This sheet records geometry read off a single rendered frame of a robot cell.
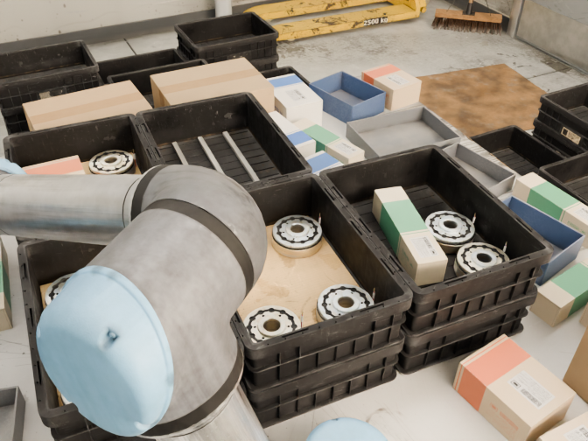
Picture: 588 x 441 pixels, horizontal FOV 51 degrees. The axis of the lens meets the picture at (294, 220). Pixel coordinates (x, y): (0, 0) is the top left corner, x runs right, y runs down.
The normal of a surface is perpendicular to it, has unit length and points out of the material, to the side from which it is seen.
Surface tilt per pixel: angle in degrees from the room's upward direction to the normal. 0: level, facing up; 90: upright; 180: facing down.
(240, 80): 0
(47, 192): 33
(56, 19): 90
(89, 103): 0
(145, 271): 14
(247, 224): 52
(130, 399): 86
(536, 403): 0
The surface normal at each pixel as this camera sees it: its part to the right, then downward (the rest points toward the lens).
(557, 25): -0.89, 0.28
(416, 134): 0.01, -0.78
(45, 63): 0.45, 0.56
